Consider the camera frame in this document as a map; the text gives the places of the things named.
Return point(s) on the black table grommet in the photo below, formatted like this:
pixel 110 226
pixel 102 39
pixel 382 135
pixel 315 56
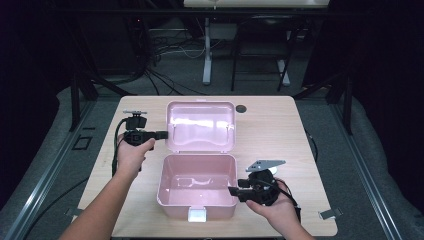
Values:
pixel 240 108

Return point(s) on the person's left hand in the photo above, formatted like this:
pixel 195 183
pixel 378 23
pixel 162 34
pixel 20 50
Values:
pixel 130 158

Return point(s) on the person's right hand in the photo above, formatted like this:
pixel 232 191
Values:
pixel 283 213

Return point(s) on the aluminium floor rail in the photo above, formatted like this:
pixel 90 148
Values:
pixel 371 186
pixel 38 186

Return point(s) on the pink plastic storage box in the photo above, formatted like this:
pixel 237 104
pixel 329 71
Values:
pixel 200 173

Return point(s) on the black chair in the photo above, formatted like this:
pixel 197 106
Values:
pixel 263 46

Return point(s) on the white desk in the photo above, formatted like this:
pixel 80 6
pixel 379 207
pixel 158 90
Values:
pixel 207 66

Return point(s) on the black metal stand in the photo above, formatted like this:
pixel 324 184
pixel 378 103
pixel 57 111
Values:
pixel 347 110
pixel 75 106

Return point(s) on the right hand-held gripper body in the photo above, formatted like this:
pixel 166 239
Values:
pixel 258 176

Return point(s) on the metal table bracket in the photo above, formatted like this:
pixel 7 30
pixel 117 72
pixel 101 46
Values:
pixel 73 212
pixel 330 213

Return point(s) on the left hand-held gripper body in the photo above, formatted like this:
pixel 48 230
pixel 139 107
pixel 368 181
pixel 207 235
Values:
pixel 136 136

